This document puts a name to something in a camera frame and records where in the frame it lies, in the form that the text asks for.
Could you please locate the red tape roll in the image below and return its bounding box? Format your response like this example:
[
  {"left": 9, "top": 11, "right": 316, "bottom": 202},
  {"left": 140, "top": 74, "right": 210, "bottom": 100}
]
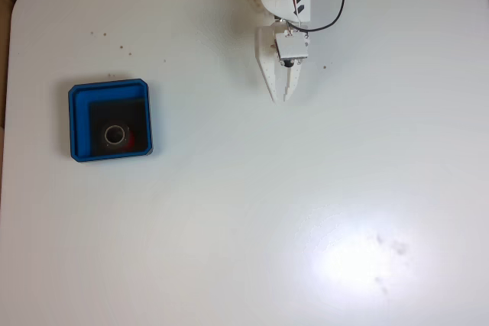
[{"left": 102, "top": 123, "right": 136, "bottom": 150}]

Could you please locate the black square box insert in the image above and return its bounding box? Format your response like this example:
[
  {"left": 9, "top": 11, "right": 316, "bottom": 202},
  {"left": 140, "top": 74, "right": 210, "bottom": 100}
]
[{"left": 89, "top": 98, "right": 151, "bottom": 153}]

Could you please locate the blue square box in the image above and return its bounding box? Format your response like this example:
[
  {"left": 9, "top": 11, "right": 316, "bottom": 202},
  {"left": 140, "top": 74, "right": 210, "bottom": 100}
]
[{"left": 67, "top": 79, "right": 154, "bottom": 163}]

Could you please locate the white camera box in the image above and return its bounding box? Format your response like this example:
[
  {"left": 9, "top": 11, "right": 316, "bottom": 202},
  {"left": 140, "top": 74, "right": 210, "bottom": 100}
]
[{"left": 274, "top": 31, "right": 310, "bottom": 63}]

